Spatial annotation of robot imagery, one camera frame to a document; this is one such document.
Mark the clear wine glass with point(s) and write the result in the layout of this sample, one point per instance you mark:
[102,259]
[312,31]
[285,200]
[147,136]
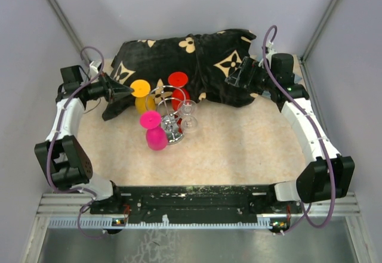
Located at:
[186,111]

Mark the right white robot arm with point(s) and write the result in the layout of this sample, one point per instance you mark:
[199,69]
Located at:
[327,172]

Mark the grey slotted cable duct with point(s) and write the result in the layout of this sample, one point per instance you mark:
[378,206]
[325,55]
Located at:
[87,222]

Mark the pink plastic wine glass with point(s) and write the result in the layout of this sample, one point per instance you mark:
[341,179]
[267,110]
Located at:
[155,135]

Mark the black patterned plush blanket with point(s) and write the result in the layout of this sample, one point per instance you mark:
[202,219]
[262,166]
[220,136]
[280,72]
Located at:
[206,59]

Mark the chrome wine glass rack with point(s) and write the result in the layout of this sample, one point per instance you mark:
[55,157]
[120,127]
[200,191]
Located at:
[170,119]

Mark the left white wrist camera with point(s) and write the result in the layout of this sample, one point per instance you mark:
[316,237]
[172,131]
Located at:
[95,66]

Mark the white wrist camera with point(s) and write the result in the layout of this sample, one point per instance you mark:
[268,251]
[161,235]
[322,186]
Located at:
[268,51]
[95,66]

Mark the yellow plastic wine glass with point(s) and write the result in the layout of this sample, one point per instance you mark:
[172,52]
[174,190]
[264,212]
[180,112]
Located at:
[143,100]

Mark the red plastic wine glass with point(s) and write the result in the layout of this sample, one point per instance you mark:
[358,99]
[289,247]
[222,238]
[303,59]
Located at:
[178,80]

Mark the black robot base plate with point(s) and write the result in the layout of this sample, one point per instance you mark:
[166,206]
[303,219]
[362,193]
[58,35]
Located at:
[194,204]

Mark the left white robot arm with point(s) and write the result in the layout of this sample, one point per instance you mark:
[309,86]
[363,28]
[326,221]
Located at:
[63,161]

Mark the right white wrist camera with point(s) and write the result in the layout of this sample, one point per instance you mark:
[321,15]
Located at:
[268,51]

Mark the blue denim cloth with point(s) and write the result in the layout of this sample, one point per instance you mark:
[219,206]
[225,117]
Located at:
[297,78]

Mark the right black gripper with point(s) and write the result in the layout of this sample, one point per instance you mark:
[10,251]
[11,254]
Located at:
[249,66]

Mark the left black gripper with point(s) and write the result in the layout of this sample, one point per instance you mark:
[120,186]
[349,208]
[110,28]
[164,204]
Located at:
[113,90]

